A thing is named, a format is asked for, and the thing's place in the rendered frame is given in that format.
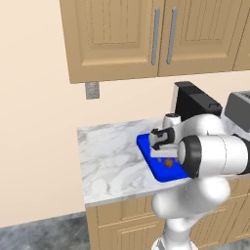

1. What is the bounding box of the wooden drawer front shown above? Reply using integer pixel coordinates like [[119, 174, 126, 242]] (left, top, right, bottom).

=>
[[86, 194, 158, 228]]

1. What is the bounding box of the black coffee machine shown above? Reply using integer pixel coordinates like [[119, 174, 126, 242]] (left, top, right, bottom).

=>
[[171, 80, 224, 123]]

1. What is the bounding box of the grey cupboard handle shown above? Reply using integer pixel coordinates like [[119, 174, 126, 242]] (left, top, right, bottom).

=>
[[150, 6, 161, 66], [165, 6, 179, 65]]

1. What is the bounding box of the grey wall socket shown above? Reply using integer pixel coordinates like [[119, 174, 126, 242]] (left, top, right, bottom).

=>
[[84, 81, 101, 101]]

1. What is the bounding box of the blue rectangular tray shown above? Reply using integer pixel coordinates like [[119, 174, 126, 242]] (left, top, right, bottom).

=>
[[136, 132, 190, 184]]

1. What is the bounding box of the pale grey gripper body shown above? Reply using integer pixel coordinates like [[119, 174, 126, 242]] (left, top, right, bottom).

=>
[[148, 142, 180, 160]]

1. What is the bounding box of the narrow wooden wall cupboard door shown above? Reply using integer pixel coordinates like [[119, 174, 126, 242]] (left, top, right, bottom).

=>
[[232, 0, 250, 72]]

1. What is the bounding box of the wide wooden wall cupboard door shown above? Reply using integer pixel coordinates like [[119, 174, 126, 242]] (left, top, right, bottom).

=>
[[59, 0, 166, 85]]

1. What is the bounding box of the wooden base cupboard door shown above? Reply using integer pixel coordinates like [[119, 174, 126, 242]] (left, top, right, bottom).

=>
[[97, 218, 168, 250], [189, 194, 250, 249]]

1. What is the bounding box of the grey toaster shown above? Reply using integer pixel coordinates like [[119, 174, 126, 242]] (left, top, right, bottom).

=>
[[224, 91, 250, 139]]

